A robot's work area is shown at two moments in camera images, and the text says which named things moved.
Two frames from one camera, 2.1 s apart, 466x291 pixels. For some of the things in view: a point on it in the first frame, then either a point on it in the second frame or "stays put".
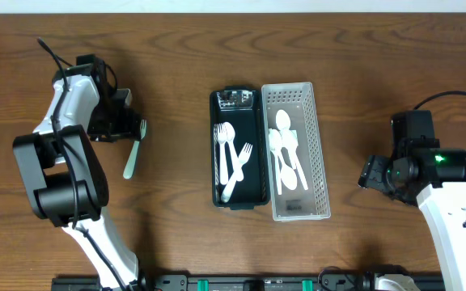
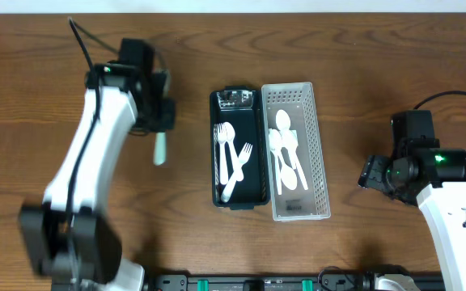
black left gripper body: [134, 127] to [164, 111]
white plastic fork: [243, 158] stays put
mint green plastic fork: [129, 166] to [159, 153]
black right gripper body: [373, 174] stays put
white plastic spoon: [290, 140] stays put
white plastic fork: [222, 138] stays put
